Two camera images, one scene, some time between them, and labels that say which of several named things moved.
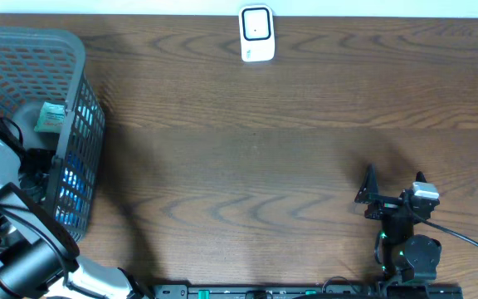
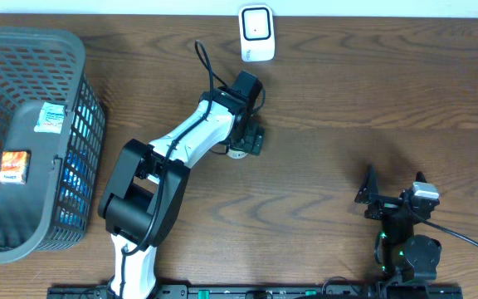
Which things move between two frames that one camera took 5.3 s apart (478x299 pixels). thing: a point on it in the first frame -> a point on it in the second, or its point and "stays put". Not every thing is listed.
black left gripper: x=44 y=156 -> x=256 y=146
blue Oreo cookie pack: x=75 y=193 stays put
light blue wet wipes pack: x=51 y=118 stays put
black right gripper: x=369 y=193 stays put
